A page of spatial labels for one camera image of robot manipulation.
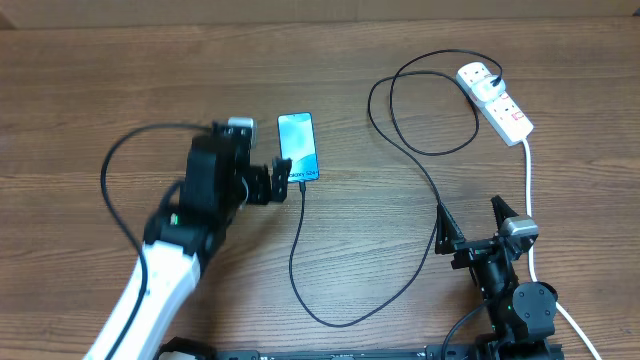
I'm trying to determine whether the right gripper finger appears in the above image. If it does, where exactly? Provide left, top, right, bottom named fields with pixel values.
left=435, top=202, right=466, bottom=254
left=491, top=195, right=518, bottom=233

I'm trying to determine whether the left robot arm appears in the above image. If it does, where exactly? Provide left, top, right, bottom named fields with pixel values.
left=86, top=117, right=292, bottom=359

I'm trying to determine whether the white power strip cord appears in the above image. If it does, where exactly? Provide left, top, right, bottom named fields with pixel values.
left=521, top=138, right=604, bottom=360

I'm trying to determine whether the Samsung Galaxy smartphone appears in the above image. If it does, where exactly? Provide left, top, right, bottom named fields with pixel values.
left=277, top=112, right=320, bottom=183

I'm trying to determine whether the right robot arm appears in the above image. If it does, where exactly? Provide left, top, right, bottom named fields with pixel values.
left=428, top=195, right=564, bottom=360

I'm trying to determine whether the black USB charging cable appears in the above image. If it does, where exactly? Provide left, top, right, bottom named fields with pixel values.
left=288, top=48, right=504, bottom=329

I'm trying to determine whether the white power strip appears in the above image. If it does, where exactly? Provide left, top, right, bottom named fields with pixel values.
left=456, top=62, right=534, bottom=146

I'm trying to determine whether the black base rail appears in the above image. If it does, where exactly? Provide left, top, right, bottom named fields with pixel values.
left=154, top=337, right=566, bottom=360

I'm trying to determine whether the white charger plug adapter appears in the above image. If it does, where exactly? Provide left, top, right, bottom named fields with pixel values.
left=471, top=76, right=506, bottom=106

